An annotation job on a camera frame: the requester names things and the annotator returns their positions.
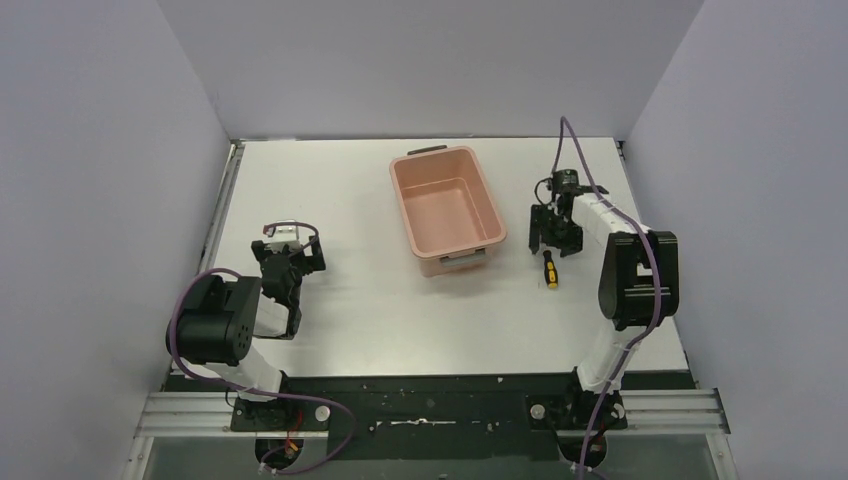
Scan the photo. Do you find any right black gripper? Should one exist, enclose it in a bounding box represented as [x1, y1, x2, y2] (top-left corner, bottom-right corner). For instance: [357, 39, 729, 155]
[531, 204, 581, 258]

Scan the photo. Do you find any yellow black screwdriver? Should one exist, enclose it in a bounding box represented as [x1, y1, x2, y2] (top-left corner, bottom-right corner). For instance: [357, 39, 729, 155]
[542, 250, 559, 289]

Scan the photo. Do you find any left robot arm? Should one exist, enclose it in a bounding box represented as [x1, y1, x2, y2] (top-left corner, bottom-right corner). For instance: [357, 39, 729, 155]
[166, 235, 326, 430]

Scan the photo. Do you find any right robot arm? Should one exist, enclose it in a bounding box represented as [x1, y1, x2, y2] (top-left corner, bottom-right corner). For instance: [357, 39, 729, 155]
[528, 169, 679, 431]

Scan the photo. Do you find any pink plastic bin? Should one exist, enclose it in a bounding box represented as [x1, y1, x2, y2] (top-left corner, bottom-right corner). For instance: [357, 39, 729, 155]
[389, 145, 508, 278]

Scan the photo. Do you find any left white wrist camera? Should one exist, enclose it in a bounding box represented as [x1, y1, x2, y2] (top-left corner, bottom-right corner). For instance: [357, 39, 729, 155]
[264, 221, 301, 250]

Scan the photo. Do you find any aluminium left side rail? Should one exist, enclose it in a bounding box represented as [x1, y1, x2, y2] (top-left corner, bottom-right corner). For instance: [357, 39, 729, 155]
[197, 140, 245, 273]

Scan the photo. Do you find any aluminium rail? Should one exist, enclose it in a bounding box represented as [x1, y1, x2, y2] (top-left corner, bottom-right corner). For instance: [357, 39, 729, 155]
[121, 389, 738, 479]
[197, 140, 245, 273]

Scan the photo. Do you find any aluminium front rail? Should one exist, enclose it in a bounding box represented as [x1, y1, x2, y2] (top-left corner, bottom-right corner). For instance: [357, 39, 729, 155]
[121, 389, 738, 479]

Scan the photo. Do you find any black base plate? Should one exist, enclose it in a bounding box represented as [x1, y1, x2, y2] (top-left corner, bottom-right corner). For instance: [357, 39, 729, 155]
[162, 372, 697, 463]

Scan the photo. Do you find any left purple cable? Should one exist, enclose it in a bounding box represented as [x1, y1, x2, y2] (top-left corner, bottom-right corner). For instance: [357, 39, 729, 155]
[168, 221, 357, 477]

